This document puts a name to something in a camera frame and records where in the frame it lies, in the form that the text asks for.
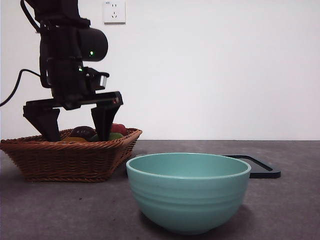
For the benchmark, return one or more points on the brown kiwi fruit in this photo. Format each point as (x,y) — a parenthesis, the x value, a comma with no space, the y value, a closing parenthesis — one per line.
(75,140)

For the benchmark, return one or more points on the brown wicker basket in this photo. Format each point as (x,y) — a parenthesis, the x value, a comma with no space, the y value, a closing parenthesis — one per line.
(62,160)

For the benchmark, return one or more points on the teal ribbed bowl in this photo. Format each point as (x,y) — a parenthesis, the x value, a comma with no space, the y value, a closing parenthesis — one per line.
(187,200)

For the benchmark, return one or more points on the left wrist grey camera box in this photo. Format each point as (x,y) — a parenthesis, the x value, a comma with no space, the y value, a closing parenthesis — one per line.
(103,82)

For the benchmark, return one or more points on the green fruit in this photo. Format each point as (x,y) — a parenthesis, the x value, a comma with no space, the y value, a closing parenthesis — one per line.
(115,136)

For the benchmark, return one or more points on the black rectangular tray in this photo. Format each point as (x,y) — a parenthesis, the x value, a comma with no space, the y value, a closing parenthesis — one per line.
(265,174)

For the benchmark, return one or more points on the dark purple fruit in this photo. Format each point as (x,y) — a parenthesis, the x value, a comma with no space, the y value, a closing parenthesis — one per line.
(81,131)

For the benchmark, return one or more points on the red fruit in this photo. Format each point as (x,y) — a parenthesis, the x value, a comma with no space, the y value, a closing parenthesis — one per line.
(118,128)

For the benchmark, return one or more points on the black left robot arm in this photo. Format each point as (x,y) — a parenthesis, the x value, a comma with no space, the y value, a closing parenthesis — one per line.
(62,45)

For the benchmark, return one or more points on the white wall socket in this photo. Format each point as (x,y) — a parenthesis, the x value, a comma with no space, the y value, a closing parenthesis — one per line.
(115,12)

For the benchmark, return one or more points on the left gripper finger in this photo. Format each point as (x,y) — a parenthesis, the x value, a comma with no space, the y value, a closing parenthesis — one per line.
(47,125)
(103,120)

